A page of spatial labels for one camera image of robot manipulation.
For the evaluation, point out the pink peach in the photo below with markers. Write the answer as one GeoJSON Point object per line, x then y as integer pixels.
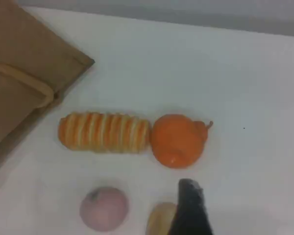
{"type": "Point", "coordinates": [103, 209]}

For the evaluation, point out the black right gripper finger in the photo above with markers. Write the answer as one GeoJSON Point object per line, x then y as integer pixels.
{"type": "Point", "coordinates": [191, 213]}

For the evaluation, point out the brown jute tote bag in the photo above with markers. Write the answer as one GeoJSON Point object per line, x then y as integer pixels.
{"type": "Point", "coordinates": [14, 49]}

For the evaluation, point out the long striped bread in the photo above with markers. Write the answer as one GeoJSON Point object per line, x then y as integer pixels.
{"type": "Point", "coordinates": [104, 133]}

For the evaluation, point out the orange tangerine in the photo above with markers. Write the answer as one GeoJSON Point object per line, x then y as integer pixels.
{"type": "Point", "coordinates": [176, 142]}

